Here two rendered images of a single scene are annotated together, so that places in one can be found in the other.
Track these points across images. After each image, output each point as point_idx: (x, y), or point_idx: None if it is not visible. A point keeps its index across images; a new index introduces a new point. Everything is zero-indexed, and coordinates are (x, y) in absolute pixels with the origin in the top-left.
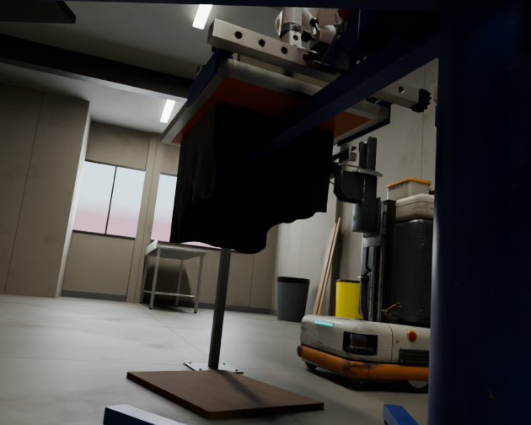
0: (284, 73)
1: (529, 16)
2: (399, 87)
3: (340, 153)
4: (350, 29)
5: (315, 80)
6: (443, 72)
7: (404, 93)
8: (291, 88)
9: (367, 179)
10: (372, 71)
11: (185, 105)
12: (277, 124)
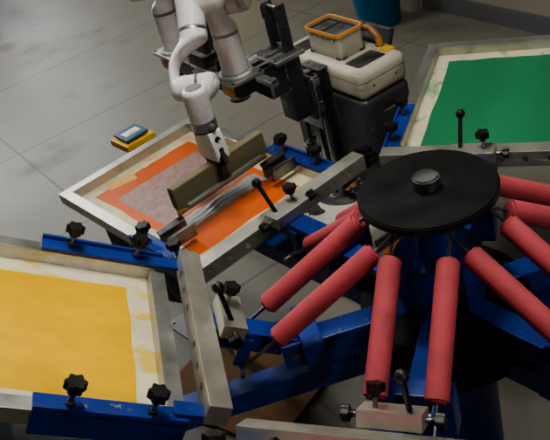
0: (218, 175)
1: (468, 391)
2: (347, 173)
3: (256, 80)
4: (324, 274)
5: (247, 152)
6: None
7: (353, 172)
8: None
9: (287, 63)
10: (351, 298)
11: (121, 234)
12: None
